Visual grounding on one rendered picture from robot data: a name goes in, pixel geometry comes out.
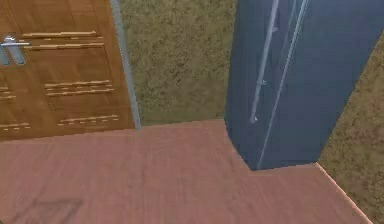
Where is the dark blue fridge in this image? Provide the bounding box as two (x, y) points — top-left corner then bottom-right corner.
(224, 0), (384, 172)

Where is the brown wooden room door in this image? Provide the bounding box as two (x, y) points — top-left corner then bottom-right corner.
(0, 0), (143, 143)

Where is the grey fridge handle bar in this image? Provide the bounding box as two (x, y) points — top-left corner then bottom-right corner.
(249, 0), (281, 124)

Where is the silver door handle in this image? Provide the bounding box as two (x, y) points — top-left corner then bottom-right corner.
(0, 35), (31, 66)

